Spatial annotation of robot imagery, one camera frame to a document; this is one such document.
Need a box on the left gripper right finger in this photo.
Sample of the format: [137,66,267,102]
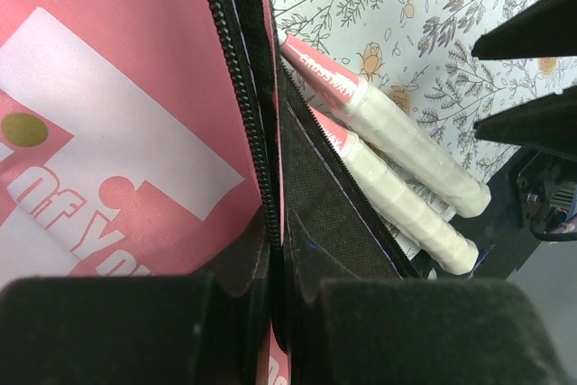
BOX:
[284,214,568,384]

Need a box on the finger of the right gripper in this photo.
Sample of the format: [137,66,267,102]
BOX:
[472,0,576,60]
[474,87,576,155]

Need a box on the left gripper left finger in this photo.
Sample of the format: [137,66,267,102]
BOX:
[1,222,270,384]

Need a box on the pink badminton racket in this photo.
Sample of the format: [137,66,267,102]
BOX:
[278,31,491,218]
[312,109,479,275]

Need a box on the pink racket cover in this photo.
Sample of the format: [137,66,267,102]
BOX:
[1,0,410,384]

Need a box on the floral table cloth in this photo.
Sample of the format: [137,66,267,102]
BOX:
[261,0,577,264]

